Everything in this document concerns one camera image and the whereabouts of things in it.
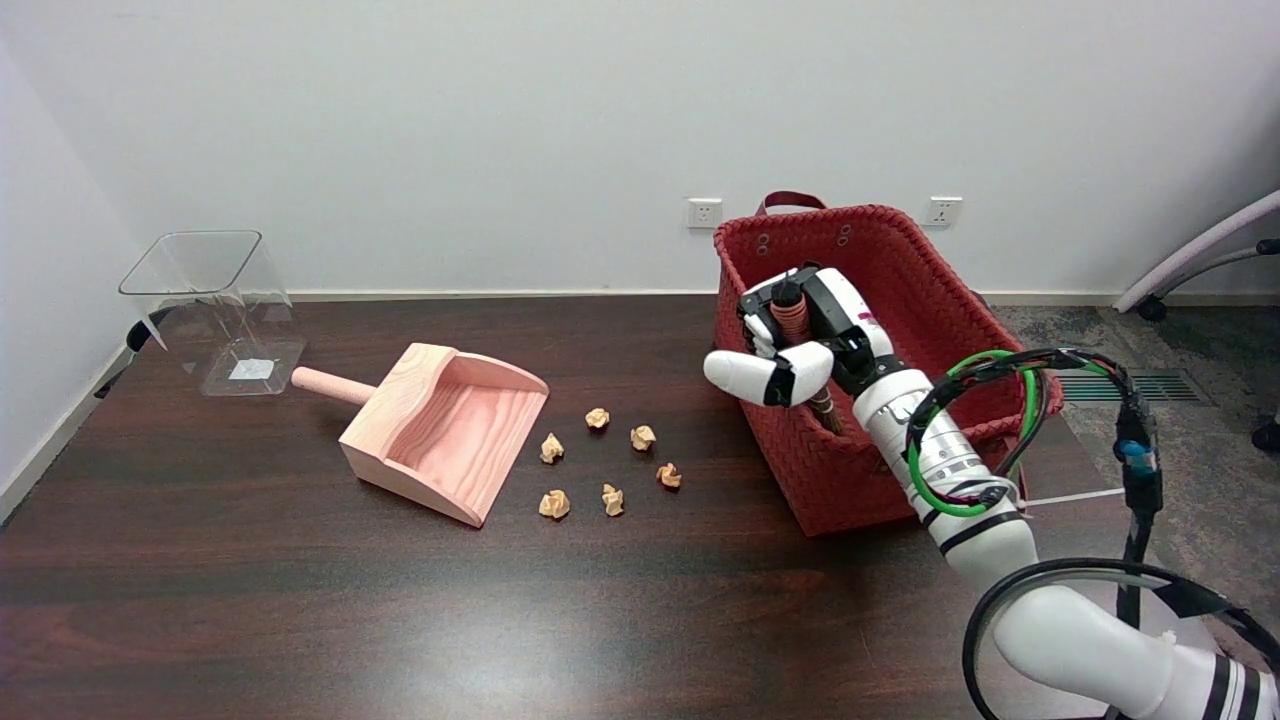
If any clear plastic bin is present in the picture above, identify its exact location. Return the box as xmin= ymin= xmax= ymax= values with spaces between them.
xmin=118 ymin=230 xmax=307 ymax=398

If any grey office chair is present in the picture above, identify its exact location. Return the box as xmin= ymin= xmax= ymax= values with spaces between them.
xmin=1112 ymin=188 xmax=1280 ymax=323

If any green robot cable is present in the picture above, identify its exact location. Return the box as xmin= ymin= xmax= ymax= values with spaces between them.
xmin=906 ymin=350 xmax=1045 ymax=519

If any wooden dustpan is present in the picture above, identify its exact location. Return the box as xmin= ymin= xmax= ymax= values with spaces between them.
xmin=291 ymin=342 xmax=550 ymax=529

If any small brown straw broom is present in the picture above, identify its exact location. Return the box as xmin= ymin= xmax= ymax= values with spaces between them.
xmin=768 ymin=280 xmax=847 ymax=435

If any black cable bundle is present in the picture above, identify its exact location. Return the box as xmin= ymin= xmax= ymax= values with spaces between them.
xmin=904 ymin=346 xmax=1167 ymax=631

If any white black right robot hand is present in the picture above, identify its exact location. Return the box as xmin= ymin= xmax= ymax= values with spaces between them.
xmin=703 ymin=264 xmax=906 ymax=409

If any red-brown woven basket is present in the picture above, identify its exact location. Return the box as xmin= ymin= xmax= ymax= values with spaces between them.
xmin=712 ymin=190 xmax=1065 ymax=539

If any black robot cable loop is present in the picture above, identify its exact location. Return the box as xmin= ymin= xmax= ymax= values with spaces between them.
xmin=962 ymin=558 xmax=1280 ymax=720

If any floor vent grille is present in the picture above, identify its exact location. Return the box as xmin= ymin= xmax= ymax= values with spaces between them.
xmin=1056 ymin=372 xmax=1219 ymax=403

